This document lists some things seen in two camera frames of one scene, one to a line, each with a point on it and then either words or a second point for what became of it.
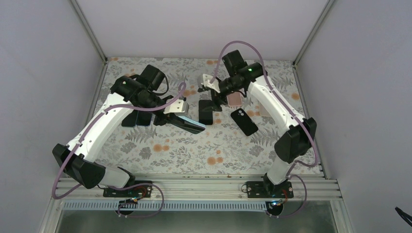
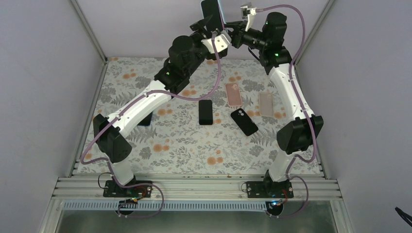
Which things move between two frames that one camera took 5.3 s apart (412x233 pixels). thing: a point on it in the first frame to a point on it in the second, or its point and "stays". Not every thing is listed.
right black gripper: x=215 y=97 to x=239 y=27
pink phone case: x=234 y=99 stays
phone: x=191 y=125 to x=213 y=8
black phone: x=205 y=112 stays
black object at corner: x=401 y=213 stays
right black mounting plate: x=266 y=189 stays
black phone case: x=248 y=127 stays
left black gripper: x=169 y=118 to x=199 y=26
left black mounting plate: x=141 y=191 stays
